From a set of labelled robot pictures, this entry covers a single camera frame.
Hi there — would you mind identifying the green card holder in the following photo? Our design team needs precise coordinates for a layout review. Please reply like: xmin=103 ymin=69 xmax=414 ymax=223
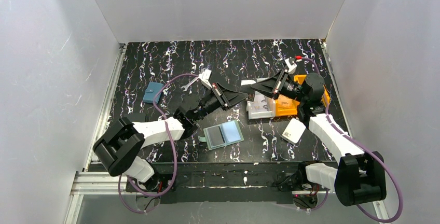
xmin=198 ymin=120 xmax=244 ymax=150

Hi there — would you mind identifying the dark grey credit card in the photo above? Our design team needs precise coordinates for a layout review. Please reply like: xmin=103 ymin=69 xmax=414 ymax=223
xmin=207 ymin=126 xmax=225 ymax=148

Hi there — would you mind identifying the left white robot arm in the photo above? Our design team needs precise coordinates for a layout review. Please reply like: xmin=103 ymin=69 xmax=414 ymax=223
xmin=93 ymin=83 xmax=248 ymax=183

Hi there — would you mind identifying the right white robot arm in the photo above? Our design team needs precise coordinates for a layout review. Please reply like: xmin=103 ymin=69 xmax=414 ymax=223
xmin=250 ymin=71 xmax=387 ymax=206

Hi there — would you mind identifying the blue card wallet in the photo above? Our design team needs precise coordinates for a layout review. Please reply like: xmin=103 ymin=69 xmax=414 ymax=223
xmin=142 ymin=81 xmax=164 ymax=104

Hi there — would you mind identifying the orange plastic bin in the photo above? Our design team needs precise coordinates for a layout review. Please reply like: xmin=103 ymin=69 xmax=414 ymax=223
xmin=274 ymin=95 xmax=300 ymax=117
xmin=293 ymin=73 xmax=331 ymax=107

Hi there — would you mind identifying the white plastic bin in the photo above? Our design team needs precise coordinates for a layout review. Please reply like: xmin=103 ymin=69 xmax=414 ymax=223
xmin=240 ymin=78 xmax=276 ymax=120

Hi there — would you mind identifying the silver wrench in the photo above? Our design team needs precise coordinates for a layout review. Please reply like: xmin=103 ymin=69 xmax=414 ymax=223
xmin=180 ymin=77 xmax=199 ymax=92

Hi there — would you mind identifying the white square box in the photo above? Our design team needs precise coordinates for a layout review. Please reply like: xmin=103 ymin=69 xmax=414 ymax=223
xmin=281 ymin=118 xmax=306 ymax=144

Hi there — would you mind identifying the black flat notebook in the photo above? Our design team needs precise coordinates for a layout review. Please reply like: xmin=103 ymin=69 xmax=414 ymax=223
xmin=123 ymin=113 xmax=149 ymax=122

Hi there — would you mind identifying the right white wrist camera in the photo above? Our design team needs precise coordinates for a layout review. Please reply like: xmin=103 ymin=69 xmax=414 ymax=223
xmin=284 ymin=58 xmax=297 ymax=75

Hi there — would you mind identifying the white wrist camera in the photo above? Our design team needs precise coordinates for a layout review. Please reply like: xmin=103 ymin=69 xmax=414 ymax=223
xmin=198 ymin=68 xmax=212 ymax=89
xmin=284 ymin=58 xmax=297 ymax=75

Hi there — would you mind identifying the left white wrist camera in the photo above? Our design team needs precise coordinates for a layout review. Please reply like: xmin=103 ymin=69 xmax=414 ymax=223
xmin=198 ymin=68 xmax=212 ymax=89

